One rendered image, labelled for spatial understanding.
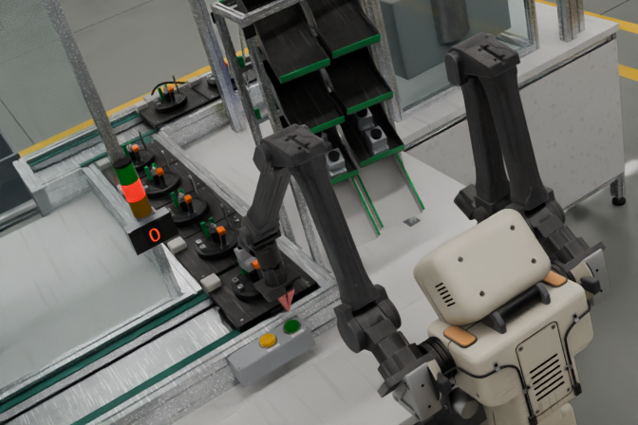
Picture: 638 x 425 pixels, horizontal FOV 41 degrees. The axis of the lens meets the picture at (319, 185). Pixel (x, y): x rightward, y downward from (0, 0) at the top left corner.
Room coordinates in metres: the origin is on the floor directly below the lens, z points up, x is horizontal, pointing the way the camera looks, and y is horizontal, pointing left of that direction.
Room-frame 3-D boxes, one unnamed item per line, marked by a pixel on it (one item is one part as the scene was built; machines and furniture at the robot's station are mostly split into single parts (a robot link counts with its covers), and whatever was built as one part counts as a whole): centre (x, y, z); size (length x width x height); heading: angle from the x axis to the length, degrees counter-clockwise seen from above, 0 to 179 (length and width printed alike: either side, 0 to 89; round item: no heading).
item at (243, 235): (1.69, 0.18, 1.23); 0.11 x 0.09 x 0.12; 25
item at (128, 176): (1.90, 0.45, 1.38); 0.05 x 0.05 x 0.05
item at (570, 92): (3.11, -0.67, 0.43); 1.11 x 0.68 x 0.86; 112
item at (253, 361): (1.63, 0.23, 0.93); 0.21 x 0.07 x 0.06; 112
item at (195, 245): (2.10, 0.33, 1.01); 0.24 x 0.24 x 0.13; 22
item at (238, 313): (1.86, 0.23, 0.96); 0.24 x 0.24 x 0.02; 22
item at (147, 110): (3.20, 0.48, 1.01); 0.24 x 0.24 x 0.13; 22
